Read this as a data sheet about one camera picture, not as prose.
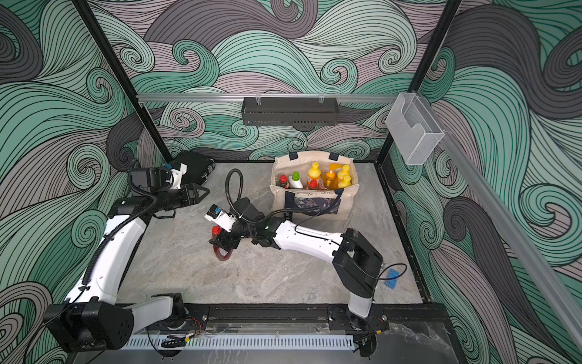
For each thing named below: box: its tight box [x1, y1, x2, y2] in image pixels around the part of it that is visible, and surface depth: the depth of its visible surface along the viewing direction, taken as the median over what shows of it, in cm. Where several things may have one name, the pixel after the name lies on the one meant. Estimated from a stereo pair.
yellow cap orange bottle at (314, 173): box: [306, 161, 322, 183], surface depth 92 cm
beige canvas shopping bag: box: [269, 152, 360, 221], surface depth 91 cm
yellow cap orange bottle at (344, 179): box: [337, 170, 352, 189], surface depth 89 cm
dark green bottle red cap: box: [278, 174, 288, 189], surface depth 91 cm
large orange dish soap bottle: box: [322, 169, 339, 191], surface depth 90 cm
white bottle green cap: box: [287, 171, 304, 189], surface depth 94 cm
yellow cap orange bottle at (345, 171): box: [341, 163, 352, 178], surface depth 89 cm
